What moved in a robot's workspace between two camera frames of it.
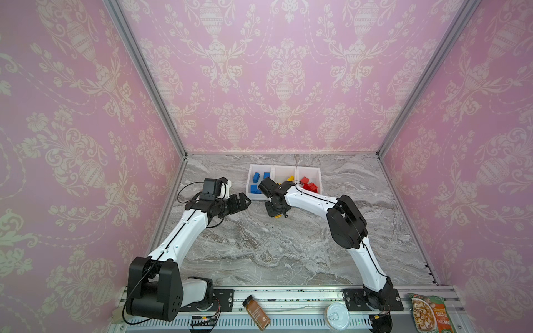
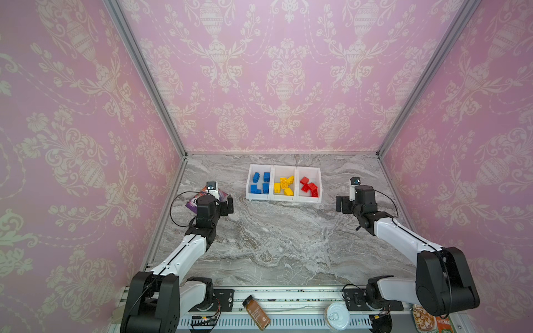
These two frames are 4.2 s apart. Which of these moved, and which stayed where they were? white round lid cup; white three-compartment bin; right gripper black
Moved: right gripper black
Stayed: white three-compartment bin; white round lid cup
